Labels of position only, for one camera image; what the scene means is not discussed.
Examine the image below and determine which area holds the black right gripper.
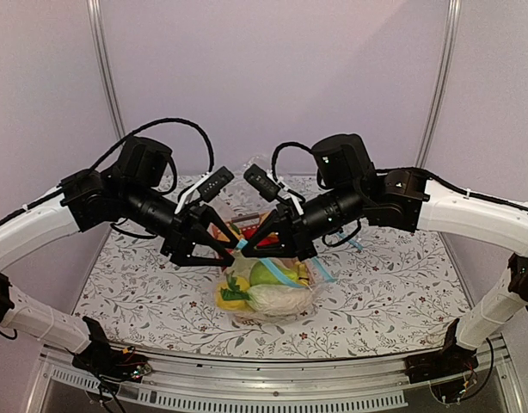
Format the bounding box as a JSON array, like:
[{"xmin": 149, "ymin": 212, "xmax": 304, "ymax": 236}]
[{"xmin": 240, "ymin": 182, "xmax": 363, "ymax": 262}]

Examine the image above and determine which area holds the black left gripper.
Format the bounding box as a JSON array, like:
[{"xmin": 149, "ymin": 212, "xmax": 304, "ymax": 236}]
[{"xmin": 121, "ymin": 181, "xmax": 241, "ymax": 268}]

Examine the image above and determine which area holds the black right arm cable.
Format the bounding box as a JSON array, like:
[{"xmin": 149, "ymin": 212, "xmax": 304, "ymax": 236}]
[{"xmin": 270, "ymin": 141, "xmax": 528, "ymax": 216}]

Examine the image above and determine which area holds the yellow toy lemon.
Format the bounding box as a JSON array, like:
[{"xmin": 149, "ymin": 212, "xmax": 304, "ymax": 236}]
[{"xmin": 215, "ymin": 277, "xmax": 251, "ymax": 311}]

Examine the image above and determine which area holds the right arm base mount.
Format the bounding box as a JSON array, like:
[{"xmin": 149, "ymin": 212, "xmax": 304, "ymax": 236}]
[{"xmin": 404, "ymin": 319, "xmax": 478, "ymax": 404}]

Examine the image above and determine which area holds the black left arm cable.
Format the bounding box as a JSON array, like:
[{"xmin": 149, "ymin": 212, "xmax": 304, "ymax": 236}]
[{"xmin": 89, "ymin": 118, "xmax": 216, "ymax": 182}]

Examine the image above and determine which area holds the white toy napa cabbage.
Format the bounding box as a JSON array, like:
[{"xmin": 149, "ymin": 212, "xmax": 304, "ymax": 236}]
[{"xmin": 247, "ymin": 284, "xmax": 313, "ymax": 316}]

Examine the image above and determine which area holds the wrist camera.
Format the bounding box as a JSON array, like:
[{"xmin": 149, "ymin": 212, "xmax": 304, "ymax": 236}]
[
  {"xmin": 198, "ymin": 166, "xmax": 234, "ymax": 202},
  {"xmin": 243, "ymin": 163, "xmax": 280, "ymax": 202}
]

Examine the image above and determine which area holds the clear zip top bag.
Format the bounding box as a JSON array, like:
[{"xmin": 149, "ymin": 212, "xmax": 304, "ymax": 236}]
[{"xmin": 214, "ymin": 238, "xmax": 337, "ymax": 322}]

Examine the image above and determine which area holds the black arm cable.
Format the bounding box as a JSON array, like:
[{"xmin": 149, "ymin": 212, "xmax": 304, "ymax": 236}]
[
  {"xmin": 270, "ymin": 141, "xmax": 528, "ymax": 216},
  {"xmin": 89, "ymin": 118, "xmax": 216, "ymax": 182}
]

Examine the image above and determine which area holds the aluminium front frame rail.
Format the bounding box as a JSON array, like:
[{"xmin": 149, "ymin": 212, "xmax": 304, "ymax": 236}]
[{"xmin": 25, "ymin": 336, "xmax": 525, "ymax": 412}]

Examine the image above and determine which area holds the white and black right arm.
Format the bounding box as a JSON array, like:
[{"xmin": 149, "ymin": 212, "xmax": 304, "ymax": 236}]
[{"xmin": 242, "ymin": 134, "xmax": 528, "ymax": 375}]

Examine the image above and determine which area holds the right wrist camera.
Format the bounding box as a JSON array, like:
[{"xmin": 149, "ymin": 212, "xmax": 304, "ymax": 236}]
[{"xmin": 243, "ymin": 163, "xmax": 280, "ymax": 202}]

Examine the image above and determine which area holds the green toy pear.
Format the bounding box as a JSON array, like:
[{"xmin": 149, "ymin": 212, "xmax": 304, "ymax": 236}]
[{"xmin": 249, "ymin": 262, "xmax": 298, "ymax": 286}]

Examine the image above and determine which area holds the floral patterned table mat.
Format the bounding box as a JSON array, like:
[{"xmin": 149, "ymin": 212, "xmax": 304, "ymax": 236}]
[{"xmin": 74, "ymin": 223, "xmax": 469, "ymax": 359}]

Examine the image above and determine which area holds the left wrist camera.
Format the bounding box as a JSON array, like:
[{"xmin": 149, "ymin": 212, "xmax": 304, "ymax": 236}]
[{"xmin": 198, "ymin": 166, "xmax": 234, "ymax": 202}]

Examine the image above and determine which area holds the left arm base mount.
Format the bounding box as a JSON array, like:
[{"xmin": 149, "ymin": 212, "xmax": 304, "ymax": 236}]
[{"xmin": 72, "ymin": 317, "xmax": 152, "ymax": 383}]

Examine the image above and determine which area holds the aluminium corner post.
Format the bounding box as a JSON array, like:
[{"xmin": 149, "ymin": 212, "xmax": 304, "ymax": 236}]
[
  {"xmin": 415, "ymin": 0, "xmax": 462, "ymax": 168},
  {"xmin": 86, "ymin": 0, "xmax": 125, "ymax": 139}
]

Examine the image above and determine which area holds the aluminium right corner post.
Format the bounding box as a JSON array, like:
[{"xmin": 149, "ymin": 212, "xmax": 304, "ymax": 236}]
[{"xmin": 415, "ymin": 0, "xmax": 462, "ymax": 168}]

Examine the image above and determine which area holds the red toy fruit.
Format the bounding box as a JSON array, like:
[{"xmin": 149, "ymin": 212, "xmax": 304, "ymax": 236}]
[{"xmin": 242, "ymin": 227, "xmax": 279, "ymax": 248}]

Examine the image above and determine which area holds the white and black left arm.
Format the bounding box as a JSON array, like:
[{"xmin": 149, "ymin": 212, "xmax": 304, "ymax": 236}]
[{"xmin": 0, "ymin": 137, "xmax": 237, "ymax": 373}]

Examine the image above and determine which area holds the aluminium left corner post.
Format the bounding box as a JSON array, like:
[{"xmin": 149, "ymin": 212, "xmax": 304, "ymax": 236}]
[{"xmin": 86, "ymin": 0, "xmax": 125, "ymax": 139}]

